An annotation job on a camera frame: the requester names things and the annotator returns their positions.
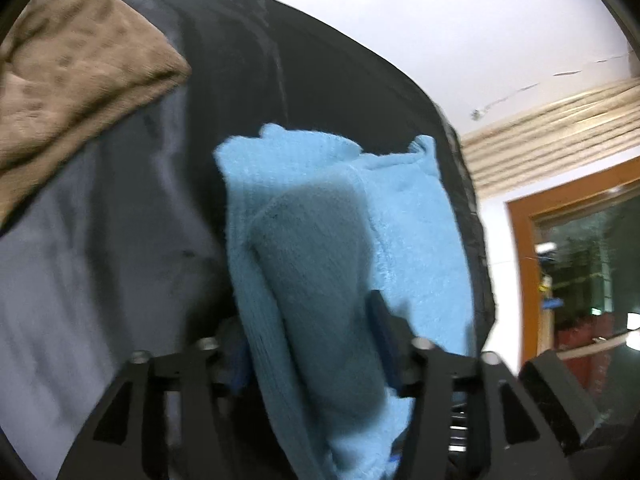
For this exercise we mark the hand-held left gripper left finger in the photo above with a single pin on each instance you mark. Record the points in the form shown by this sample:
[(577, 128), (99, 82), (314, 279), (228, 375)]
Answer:
[(235, 355)]

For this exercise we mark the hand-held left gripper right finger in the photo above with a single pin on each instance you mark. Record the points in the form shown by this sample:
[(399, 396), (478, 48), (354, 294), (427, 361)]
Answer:
[(385, 340)]

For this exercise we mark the blue fuzzy sweater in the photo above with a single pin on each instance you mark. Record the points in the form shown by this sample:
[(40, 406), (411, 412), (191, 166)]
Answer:
[(310, 260)]

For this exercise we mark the wooden framed window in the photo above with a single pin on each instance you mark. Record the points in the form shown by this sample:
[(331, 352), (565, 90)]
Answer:
[(520, 240)]

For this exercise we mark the dark grey table cover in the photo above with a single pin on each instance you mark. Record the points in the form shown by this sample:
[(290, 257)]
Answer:
[(300, 75)]

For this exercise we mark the brown fleece garment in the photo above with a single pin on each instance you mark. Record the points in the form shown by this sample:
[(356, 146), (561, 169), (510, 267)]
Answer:
[(75, 75)]

